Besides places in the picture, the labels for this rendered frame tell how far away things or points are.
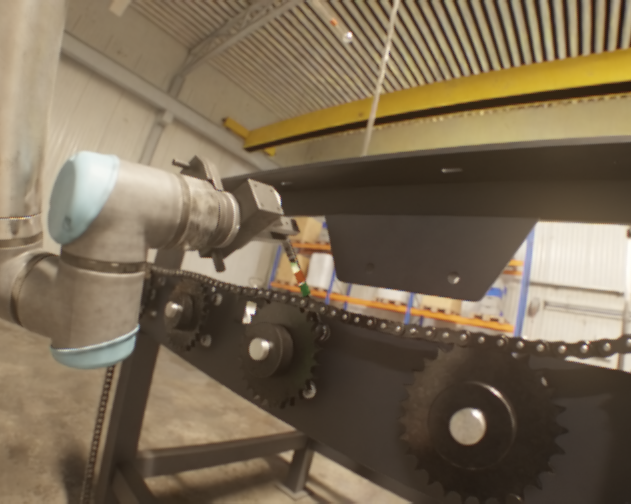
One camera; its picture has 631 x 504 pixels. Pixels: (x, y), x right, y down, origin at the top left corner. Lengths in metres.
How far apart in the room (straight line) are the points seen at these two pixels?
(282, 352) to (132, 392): 0.68
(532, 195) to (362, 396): 0.35
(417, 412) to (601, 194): 0.34
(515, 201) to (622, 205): 0.13
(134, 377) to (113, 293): 0.71
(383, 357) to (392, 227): 0.19
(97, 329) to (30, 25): 0.30
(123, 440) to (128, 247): 0.85
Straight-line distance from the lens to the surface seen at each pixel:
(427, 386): 0.38
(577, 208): 0.47
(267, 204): 0.43
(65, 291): 0.36
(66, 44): 10.90
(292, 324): 0.49
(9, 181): 0.41
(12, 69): 0.40
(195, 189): 0.38
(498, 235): 0.46
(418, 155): 0.46
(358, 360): 0.47
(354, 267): 0.52
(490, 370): 0.36
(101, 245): 0.34
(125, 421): 1.10
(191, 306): 0.71
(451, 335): 0.37
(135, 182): 0.34
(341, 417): 0.49
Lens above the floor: 0.93
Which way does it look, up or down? 8 degrees up
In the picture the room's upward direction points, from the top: 14 degrees clockwise
